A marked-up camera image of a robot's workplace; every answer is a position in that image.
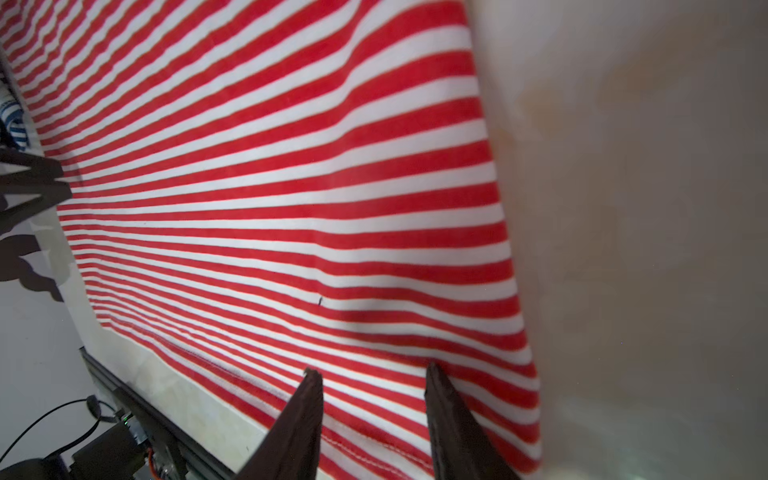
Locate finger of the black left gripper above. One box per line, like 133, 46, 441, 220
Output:
1, 182, 72, 234
1, 148, 65, 194

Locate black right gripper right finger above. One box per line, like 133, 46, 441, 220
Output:
424, 363, 519, 480

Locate red white striped tank top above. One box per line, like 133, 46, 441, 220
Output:
1, 1, 542, 479

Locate blue white striped tank top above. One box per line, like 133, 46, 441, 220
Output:
1, 83, 29, 151

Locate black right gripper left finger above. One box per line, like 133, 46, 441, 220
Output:
235, 368, 324, 480

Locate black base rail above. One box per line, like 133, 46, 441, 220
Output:
79, 347, 235, 480

